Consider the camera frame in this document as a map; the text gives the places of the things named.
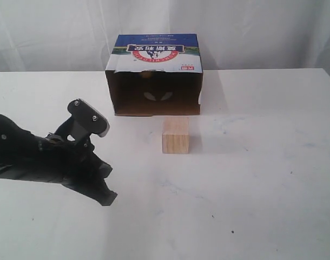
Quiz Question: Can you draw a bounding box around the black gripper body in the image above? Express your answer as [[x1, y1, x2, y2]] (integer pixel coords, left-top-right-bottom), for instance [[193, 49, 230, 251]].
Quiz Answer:
[[0, 114, 96, 183]]

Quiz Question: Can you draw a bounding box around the blue white cardboard box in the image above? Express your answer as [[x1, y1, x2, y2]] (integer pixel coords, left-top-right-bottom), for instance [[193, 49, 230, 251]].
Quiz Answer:
[[105, 34, 203, 116]]

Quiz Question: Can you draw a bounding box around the light wooden cube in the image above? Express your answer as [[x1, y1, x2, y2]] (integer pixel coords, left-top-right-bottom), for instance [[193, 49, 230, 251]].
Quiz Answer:
[[162, 116, 190, 154]]

